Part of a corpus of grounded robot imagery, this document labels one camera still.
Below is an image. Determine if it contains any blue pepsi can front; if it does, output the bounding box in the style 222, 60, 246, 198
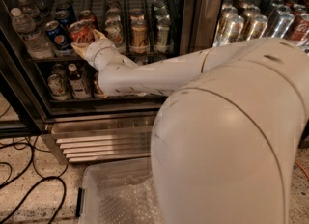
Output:
43, 20, 74, 57

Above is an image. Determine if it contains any black floor cable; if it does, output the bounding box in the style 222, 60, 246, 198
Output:
0, 136, 70, 224

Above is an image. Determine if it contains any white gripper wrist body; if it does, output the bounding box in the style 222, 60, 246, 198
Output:
85, 39, 117, 71

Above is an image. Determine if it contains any red coke can front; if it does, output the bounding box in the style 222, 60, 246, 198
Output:
69, 20, 95, 43

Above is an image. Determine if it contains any green silver soda can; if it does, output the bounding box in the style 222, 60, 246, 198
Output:
154, 17, 171, 53

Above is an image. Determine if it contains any clear water bottle left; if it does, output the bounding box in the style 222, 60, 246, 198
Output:
11, 8, 54, 59

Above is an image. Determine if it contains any dark tea bottle left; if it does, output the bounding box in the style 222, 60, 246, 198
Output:
68, 63, 91, 99

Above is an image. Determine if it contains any orange floor cable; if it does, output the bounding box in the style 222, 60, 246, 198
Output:
294, 159, 309, 182

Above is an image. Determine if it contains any green white soda can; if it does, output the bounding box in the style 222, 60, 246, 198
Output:
105, 20, 126, 53

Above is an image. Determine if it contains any red coke can right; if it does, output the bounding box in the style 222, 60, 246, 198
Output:
285, 13, 309, 45

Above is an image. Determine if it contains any gold can right fridge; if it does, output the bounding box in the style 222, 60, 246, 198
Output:
219, 15, 244, 45

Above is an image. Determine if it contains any silver can right fridge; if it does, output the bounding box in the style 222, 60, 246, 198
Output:
267, 12, 295, 38

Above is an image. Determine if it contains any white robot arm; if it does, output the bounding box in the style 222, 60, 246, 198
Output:
73, 33, 309, 224

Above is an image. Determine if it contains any red coke can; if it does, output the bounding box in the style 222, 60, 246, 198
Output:
285, 13, 309, 45
69, 20, 95, 43

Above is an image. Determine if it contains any gold soda can middle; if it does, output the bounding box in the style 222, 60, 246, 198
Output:
130, 19, 149, 53

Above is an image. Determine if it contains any steel fridge bottom grille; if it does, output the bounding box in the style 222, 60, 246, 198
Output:
51, 114, 155, 163

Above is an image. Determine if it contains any small can bottom left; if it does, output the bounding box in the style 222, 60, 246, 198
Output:
47, 73, 70, 100

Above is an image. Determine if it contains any clear plastic storage bin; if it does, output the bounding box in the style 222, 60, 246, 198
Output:
77, 157, 164, 224

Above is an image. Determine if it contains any fridge centre door frame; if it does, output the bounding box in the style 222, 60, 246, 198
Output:
179, 0, 223, 54

